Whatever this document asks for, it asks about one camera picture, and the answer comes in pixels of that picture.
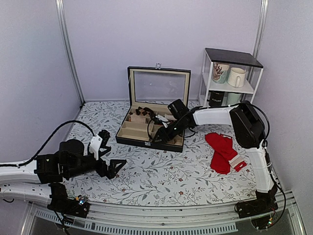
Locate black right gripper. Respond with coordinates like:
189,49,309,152
153,120,188,146

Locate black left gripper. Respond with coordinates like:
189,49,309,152
66,147,127,179

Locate black compartment storage box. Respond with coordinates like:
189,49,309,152
115,66,191,152

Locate tan ribbed sock pair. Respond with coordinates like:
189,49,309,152
168,138,179,144

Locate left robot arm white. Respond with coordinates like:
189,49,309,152
0,136,127,212

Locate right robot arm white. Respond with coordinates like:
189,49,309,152
151,99,277,213

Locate argyle patterned rolled socks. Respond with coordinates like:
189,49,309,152
135,107,155,117

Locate cream rolled socks left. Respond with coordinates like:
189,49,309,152
129,115,147,124

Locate floral patterned table mat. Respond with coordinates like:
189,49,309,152
44,100,276,206

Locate red sock pair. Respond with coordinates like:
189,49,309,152
205,133,247,175

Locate black mug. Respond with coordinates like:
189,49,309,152
209,91,224,107

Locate pale green tumbler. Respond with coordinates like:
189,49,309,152
226,93,241,105

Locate coral pattern mug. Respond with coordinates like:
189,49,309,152
212,62,230,84

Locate white shelf rack black top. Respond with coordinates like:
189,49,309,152
198,48,264,107

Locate cream white mug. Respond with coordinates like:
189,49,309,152
227,67,246,88

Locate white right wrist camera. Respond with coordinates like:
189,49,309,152
155,115,171,128

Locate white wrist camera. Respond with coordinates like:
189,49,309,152
155,115,171,128
88,129,110,161

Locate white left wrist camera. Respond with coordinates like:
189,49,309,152
88,129,110,161

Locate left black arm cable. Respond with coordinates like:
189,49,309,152
0,119,96,167

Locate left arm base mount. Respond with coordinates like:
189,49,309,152
47,183,90,218

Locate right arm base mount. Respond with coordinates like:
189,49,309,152
234,184,278,218

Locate right aluminium corner post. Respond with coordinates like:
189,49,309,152
252,0,269,59

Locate aluminium corner post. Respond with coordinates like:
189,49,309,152
252,0,269,59
55,0,86,106

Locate left aluminium corner post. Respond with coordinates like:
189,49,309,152
55,0,86,106

